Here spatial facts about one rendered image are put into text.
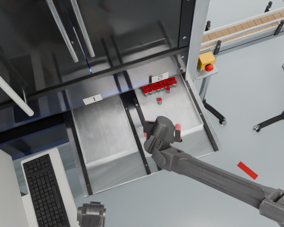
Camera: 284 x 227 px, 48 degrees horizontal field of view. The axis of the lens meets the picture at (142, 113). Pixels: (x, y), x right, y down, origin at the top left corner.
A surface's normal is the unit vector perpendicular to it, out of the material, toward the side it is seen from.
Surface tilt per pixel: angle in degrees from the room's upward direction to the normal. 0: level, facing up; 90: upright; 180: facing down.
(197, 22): 90
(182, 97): 0
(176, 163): 46
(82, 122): 0
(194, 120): 0
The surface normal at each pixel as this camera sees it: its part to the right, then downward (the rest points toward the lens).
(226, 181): -0.67, 0.06
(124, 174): -0.05, -0.39
